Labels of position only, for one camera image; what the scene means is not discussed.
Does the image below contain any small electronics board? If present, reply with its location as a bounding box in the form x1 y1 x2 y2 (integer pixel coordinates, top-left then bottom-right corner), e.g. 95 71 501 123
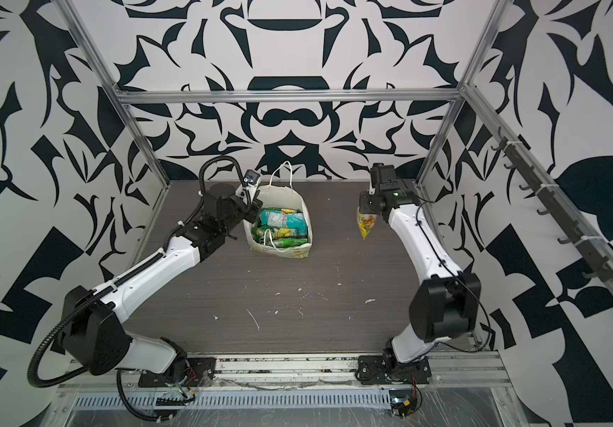
390 388 423 418

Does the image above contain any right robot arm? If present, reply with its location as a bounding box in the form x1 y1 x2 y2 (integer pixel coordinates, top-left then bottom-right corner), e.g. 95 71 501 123
356 163 482 368

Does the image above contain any black corrugated cable hose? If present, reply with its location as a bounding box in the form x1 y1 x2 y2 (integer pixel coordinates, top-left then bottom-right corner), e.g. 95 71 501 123
26 155 246 423

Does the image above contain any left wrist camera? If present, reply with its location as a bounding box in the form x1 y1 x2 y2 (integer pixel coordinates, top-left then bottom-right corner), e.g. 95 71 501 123
242 169 261 188

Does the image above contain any white slotted cable duct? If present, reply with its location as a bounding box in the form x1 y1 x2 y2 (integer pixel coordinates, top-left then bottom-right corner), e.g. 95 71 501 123
71 389 393 411

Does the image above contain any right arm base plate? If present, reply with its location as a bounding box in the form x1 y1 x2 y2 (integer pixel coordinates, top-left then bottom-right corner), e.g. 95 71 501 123
355 355 432 385

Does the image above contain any white floral paper bag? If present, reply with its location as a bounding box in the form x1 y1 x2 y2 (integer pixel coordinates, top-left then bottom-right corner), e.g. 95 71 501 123
244 161 313 259

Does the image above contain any black wall hook rack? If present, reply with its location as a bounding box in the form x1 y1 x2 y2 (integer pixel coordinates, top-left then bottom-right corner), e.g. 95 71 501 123
495 126 613 282

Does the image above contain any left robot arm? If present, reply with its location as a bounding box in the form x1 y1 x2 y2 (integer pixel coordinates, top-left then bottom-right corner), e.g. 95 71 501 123
56 183 261 375

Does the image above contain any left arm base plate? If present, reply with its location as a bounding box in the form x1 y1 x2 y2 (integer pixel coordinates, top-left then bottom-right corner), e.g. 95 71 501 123
138 357 217 388

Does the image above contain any teal snack packet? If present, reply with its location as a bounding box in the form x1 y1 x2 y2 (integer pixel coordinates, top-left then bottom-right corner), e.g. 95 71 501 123
260 209 308 234

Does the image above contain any green snack packet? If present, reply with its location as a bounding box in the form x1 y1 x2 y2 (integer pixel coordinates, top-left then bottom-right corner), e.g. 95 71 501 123
251 227 309 249

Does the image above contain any yellow snack packet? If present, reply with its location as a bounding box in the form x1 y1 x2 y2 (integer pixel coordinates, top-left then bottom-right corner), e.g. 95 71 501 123
356 210 378 239

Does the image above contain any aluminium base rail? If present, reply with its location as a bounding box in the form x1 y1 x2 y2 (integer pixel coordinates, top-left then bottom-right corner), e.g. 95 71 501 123
58 349 513 393

